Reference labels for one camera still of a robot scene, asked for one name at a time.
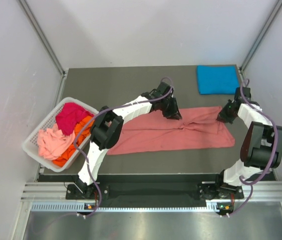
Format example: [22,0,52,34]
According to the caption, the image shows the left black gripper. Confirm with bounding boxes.
[159,96,182,121]

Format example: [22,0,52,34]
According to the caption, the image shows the salmon pink t shirt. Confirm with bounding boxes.
[108,106,235,156]

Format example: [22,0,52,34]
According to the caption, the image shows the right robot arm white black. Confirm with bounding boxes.
[214,86,282,198]

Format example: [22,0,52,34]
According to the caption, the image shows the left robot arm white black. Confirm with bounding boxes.
[73,77,182,199]

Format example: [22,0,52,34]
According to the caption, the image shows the folded blue t shirt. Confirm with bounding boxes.
[196,65,239,95]

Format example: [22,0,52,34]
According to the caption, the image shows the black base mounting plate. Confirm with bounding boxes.
[66,173,245,208]

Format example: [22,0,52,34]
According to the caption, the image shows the magenta t shirt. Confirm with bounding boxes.
[55,102,94,136]

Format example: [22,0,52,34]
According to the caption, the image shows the white plastic laundry basket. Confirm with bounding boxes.
[22,97,98,173]

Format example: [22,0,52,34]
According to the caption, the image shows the light peach t shirt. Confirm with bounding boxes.
[37,123,75,161]

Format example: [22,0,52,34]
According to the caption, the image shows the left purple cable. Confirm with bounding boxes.
[73,76,174,217]

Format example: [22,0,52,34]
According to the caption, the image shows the left aluminium frame post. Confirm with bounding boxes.
[17,0,65,76]

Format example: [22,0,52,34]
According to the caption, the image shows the aluminium frame post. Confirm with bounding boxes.
[239,0,282,75]
[17,0,65,76]

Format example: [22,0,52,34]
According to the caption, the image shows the right aluminium frame post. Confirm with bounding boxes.
[239,0,282,75]

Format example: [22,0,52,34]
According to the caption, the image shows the grey slotted cable duct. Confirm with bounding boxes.
[30,201,234,213]

